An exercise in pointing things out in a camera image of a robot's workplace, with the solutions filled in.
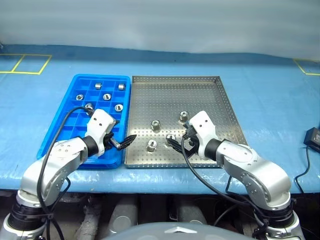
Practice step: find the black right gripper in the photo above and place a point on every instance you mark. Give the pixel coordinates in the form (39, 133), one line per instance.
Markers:
(193, 143)

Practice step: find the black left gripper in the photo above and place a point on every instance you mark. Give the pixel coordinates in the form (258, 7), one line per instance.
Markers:
(108, 141)

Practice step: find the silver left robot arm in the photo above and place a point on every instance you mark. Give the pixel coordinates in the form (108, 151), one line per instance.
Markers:
(62, 157)

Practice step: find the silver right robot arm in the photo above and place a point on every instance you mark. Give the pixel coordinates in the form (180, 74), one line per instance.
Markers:
(250, 162)

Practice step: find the blue compartment tray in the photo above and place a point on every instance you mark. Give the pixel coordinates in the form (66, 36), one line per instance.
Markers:
(71, 130)

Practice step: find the perforated metal tray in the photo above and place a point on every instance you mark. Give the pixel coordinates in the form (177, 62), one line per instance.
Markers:
(175, 100)

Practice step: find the metal nut in bin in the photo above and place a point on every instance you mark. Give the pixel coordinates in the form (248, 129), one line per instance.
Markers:
(88, 105)

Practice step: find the dark grey rounded shape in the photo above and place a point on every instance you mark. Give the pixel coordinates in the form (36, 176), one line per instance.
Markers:
(191, 212)

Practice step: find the blue plastic table cover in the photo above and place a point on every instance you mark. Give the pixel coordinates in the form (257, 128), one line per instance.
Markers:
(270, 100)

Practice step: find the grey robot torso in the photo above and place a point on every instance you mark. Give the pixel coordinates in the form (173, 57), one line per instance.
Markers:
(175, 232)

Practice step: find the black power adapter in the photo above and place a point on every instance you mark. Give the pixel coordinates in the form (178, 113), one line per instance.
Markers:
(312, 136)

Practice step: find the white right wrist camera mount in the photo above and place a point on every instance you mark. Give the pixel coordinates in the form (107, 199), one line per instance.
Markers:
(202, 125)

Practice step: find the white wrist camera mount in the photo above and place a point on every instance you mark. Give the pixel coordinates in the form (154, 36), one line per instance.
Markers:
(202, 125)
(100, 122)

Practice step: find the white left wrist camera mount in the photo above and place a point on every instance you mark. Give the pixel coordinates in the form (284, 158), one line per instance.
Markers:
(100, 122)

